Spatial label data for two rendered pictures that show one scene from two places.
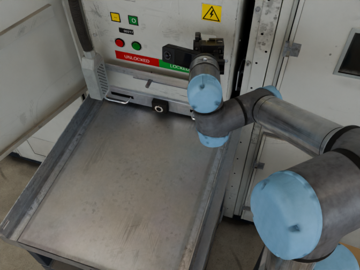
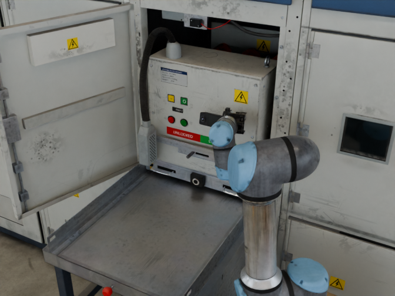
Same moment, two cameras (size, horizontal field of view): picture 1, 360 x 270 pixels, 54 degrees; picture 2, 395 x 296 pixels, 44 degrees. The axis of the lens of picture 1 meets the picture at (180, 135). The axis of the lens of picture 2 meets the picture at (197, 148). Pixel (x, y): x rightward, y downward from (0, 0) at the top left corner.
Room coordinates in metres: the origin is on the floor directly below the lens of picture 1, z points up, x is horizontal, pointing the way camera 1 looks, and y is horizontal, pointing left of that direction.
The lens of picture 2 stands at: (-0.81, -0.19, 2.02)
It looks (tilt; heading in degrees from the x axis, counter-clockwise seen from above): 29 degrees down; 9
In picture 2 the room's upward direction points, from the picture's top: straight up
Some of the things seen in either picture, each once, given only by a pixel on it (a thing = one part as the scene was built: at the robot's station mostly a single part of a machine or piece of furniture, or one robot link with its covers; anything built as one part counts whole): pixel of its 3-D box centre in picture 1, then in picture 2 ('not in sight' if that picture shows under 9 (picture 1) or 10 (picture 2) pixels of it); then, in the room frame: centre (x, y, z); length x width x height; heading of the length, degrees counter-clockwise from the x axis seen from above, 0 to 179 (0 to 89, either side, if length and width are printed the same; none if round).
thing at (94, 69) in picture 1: (96, 74); (147, 143); (0.93, 0.29, 1.04); 0.08 x 0.05 x 0.17; 161
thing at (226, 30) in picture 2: not in sight; (263, 48); (1.56, -0.15, 1.28); 0.58 x 0.02 x 0.19; 71
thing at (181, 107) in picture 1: (163, 99); (201, 175); (0.94, 0.06, 0.89); 0.54 x 0.05 x 0.06; 71
